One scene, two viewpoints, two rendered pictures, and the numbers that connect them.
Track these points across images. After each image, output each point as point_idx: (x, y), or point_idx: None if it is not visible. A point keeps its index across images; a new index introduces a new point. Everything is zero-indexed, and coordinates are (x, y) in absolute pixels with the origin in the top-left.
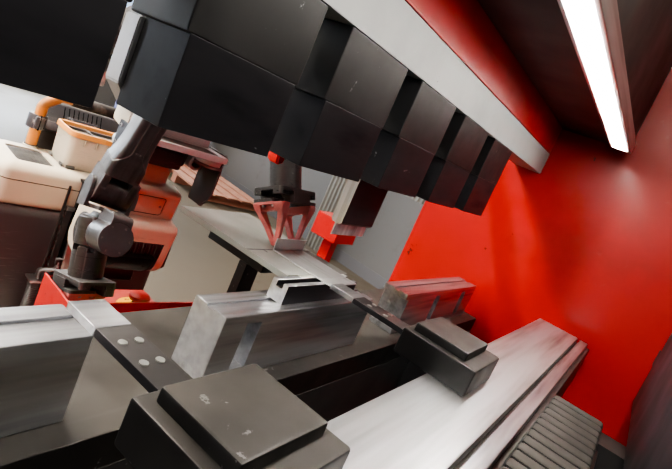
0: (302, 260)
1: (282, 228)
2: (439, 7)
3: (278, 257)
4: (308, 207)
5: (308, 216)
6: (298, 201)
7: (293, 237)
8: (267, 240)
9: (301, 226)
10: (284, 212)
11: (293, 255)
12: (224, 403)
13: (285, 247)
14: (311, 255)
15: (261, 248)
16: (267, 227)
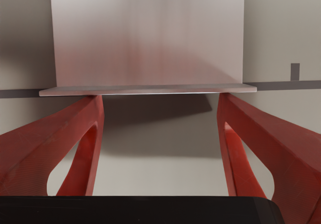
0: None
1: (248, 109)
2: None
3: (279, 21)
4: (9, 189)
5: (26, 141)
6: (195, 207)
7: (87, 134)
8: (180, 168)
9: (74, 128)
10: (315, 140)
11: (176, 34)
12: None
13: (177, 85)
14: (35, 52)
15: (295, 93)
16: (251, 172)
